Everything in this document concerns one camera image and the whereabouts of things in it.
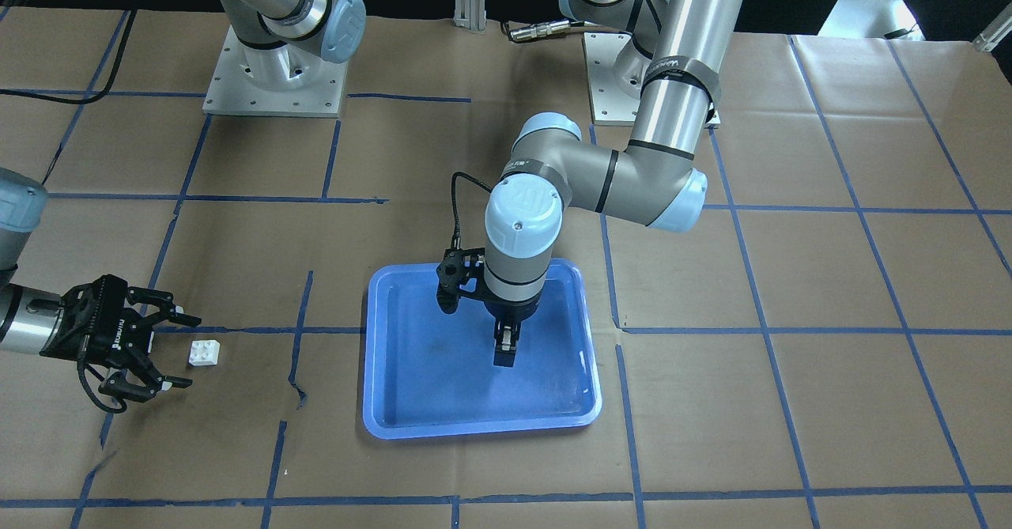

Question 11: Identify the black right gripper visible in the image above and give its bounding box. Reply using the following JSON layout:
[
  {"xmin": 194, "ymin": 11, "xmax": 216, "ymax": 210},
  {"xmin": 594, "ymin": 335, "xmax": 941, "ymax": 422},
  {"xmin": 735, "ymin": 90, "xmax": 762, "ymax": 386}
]
[{"xmin": 40, "ymin": 274, "xmax": 202, "ymax": 403}]

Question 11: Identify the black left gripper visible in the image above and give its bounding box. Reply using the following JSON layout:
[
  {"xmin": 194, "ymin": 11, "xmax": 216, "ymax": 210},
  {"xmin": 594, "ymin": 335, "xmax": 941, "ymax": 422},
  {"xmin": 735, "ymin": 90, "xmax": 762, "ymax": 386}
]
[{"xmin": 483, "ymin": 298, "xmax": 541, "ymax": 368}]

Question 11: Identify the white block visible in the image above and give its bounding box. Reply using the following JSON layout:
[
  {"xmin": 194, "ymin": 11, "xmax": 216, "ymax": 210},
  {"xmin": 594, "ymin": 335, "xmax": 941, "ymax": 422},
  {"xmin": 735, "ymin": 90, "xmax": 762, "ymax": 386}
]
[{"xmin": 187, "ymin": 339, "xmax": 221, "ymax": 367}]

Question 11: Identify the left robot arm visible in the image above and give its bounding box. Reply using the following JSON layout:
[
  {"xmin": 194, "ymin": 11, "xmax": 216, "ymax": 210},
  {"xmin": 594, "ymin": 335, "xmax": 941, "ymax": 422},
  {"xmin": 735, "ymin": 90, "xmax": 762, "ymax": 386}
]
[{"xmin": 468, "ymin": 0, "xmax": 743, "ymax": 366}]

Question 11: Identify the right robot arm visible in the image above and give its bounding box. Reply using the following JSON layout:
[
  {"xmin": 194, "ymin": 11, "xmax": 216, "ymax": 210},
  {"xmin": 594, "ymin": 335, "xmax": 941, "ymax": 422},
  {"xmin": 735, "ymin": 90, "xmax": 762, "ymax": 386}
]
[{"xmin": 1, "ymin": 0, "xmax": 366, "ymax": 414}]

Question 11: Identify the blue plastic tray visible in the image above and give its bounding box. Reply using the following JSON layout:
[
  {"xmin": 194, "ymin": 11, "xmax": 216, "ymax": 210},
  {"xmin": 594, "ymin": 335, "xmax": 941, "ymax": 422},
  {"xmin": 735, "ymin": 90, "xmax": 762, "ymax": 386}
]
[{"xmin": 362, "ymin": 259, "xmax": 603, "ymax": 440}]

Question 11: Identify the brown paper table cover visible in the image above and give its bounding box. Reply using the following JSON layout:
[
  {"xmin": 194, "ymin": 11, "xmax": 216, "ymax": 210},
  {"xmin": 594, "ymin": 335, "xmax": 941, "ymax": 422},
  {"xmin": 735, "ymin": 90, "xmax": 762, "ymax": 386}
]
[{"xmin": 2, "ymin": 8, "xmax": 1011, "ymax": 528}]

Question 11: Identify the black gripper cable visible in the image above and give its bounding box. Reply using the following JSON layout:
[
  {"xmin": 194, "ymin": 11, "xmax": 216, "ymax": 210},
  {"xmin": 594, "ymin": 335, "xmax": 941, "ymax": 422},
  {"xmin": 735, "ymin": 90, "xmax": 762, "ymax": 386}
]
[{"xmin": 449, "ymin": 172, "xmax": 497, "ymax": 251}]

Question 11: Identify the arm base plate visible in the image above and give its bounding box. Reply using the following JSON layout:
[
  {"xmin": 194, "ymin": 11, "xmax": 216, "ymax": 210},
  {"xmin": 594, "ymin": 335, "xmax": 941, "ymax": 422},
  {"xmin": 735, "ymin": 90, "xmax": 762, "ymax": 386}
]
[
  {"xmin": 584, "ymin": 32, "xmax": 651, "ymax": 127},
  {"xmin": 202, "ymin": 28, "xmax": 348, "ymax": 119}
]

